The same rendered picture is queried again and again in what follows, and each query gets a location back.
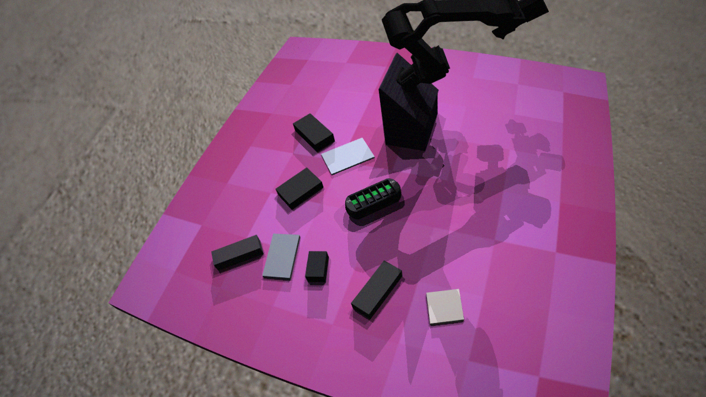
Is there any white flat rectangular plate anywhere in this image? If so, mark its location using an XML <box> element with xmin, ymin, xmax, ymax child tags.
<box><xmin>321</xmin><ymin>138</ymin><xmax>374</xmax><ymax>175</ymax></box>

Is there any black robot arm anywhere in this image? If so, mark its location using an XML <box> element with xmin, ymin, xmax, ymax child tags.
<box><xmin>382</xmin><ymin>0</ymin><xmax>549</xmax><ymax>93</ymax></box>

